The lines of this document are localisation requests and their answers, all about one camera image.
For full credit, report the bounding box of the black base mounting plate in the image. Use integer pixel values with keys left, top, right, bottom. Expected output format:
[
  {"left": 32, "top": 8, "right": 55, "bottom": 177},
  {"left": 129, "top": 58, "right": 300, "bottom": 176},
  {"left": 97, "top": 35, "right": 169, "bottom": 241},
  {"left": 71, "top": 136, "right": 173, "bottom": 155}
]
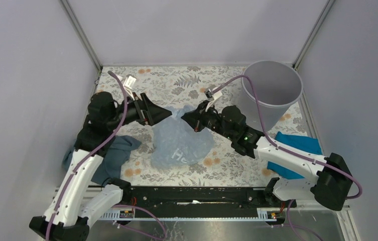
[{"left": 119, "top": 186, "right": 296, "bottom": 214}]

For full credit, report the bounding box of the grey plastic trash bin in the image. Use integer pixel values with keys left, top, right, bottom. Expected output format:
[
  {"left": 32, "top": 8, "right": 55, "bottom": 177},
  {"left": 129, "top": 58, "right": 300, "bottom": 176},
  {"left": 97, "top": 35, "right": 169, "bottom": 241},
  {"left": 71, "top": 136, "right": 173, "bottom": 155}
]
[{"left": 236, "top": 61, "right": 304, "bottom": 132}]

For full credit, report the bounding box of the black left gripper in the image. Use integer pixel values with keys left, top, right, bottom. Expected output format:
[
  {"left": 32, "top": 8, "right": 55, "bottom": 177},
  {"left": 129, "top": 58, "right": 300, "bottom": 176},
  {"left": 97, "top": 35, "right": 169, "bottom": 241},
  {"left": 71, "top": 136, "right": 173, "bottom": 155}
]
[{"left": 107, "top": 91, "right": 172, "bottom": 130}]

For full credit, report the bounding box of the slotted cable duct rail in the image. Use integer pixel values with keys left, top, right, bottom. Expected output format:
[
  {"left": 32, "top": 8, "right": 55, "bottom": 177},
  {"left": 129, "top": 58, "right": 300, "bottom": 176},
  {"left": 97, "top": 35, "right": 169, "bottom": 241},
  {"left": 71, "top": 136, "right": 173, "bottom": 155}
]
[{"left": 99, "top": 208, "right": 281, "bottom": 222}]

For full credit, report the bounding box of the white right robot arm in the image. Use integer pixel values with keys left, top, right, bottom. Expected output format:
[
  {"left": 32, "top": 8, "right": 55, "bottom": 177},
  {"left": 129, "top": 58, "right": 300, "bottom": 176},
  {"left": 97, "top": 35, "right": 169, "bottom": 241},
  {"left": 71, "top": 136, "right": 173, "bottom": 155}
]
[{"left": 181, "top": 100, "right": 354, "bottom": 211}]

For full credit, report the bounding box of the light blue plastic trash bag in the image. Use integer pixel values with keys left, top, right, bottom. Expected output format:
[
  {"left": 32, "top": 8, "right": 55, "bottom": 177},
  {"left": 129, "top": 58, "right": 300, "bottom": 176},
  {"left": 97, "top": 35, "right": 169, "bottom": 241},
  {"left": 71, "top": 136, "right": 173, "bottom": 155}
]
[{"left": 151, "top": 105, "right": 214, "bottom": 169}]

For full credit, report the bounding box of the bright blue cloth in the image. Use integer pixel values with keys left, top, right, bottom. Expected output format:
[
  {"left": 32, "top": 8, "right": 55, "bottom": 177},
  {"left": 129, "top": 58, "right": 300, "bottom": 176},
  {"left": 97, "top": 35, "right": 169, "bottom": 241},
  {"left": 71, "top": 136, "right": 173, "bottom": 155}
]
[{"left": 267, "top": 132, "right": 322, "bottom": 180}]

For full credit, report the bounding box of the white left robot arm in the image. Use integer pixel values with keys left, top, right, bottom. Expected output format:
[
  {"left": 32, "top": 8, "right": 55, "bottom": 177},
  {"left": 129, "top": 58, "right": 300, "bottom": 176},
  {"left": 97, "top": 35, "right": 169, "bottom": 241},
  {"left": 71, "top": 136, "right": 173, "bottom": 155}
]
[{"left": 29, "top": 92, "right": 172, "bottom": 240}]

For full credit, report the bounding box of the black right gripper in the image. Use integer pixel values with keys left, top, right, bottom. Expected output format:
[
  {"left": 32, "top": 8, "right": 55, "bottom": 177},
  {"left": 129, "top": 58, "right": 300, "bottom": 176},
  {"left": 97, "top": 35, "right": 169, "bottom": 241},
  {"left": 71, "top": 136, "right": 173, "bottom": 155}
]
[{"left": 180, "top": 100, "right": 235, "bottom": 141}]

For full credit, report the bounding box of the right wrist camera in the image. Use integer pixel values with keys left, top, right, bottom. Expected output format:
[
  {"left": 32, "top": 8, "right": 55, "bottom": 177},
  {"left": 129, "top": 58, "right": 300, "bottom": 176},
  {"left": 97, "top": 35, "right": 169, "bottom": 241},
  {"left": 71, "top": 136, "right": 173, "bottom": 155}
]
[{"left": 205, "top": 87, "right": 222, "bottom": 111}]

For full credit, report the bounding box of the grey-blue cloth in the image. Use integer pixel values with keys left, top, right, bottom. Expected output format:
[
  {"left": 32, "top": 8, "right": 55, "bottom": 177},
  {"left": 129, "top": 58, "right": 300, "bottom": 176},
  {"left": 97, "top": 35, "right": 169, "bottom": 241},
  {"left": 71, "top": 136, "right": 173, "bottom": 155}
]
[{"left": 62, "top": 135, "right": 142, "bottom": 186}]

